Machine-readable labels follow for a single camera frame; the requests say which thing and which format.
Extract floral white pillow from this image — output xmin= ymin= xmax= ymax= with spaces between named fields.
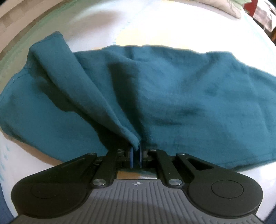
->
xmin=194 ymin=0 xmax=247 ymax=20

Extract teal blue pants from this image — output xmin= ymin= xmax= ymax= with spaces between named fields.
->
xmin=1 ymin=32 xmax=275 ymax=169

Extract red box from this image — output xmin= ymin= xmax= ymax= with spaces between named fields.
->
xmin=243 ymin=0 xmax=258 ymax=17

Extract wooden bed headboard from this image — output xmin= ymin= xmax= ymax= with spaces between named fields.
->
xmin=1 ymin=1 xmax=69 ymax=58

